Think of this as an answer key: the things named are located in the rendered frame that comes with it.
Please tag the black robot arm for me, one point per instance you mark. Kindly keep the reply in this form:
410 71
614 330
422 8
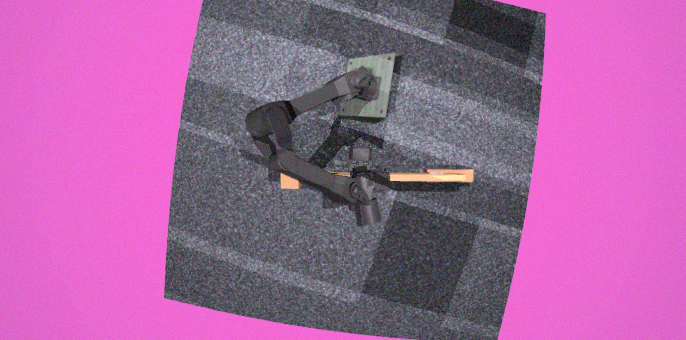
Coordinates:
275 117

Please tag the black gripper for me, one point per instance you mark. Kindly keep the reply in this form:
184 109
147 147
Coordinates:
360 154

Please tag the long wooden rail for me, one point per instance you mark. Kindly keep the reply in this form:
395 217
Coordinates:
420 176

